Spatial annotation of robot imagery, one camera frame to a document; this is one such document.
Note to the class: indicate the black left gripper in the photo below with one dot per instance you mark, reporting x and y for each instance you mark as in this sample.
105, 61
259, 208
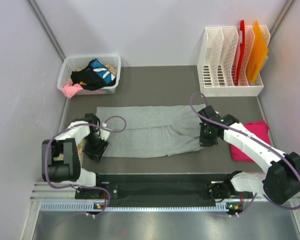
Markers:
97, 152

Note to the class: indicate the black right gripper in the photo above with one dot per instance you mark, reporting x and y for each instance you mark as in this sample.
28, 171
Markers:
204, 142

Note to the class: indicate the grey t shirt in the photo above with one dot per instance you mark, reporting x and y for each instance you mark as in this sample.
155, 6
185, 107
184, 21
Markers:
150, 131

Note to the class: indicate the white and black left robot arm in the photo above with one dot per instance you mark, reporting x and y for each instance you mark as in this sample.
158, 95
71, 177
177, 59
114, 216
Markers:
62, 160

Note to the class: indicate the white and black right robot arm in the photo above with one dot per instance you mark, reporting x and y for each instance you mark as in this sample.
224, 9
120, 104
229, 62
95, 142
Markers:
280, 179

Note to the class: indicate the green children's book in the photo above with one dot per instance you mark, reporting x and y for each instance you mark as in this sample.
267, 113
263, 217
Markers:
80, 148

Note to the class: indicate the light pink t shirt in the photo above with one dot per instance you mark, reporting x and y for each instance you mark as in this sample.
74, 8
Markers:
70, 90

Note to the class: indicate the black and blue t shirt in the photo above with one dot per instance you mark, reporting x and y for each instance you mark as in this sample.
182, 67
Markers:
94, 76

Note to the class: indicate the white file organiser rack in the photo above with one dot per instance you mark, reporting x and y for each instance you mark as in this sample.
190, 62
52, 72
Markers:
216, 63

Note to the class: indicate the white plastic laundry basket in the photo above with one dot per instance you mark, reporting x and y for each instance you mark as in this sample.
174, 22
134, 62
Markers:
73, 63

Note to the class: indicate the orange plastic folder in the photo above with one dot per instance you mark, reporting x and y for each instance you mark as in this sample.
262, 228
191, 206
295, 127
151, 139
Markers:
258, 52

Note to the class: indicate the red plastic folder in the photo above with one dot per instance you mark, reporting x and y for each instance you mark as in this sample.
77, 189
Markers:
239, 53

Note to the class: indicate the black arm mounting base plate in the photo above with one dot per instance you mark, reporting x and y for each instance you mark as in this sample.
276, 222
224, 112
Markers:
125, 185

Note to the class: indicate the aluminium frame rail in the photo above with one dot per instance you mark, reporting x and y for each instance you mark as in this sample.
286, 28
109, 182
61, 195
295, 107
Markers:
74, 200

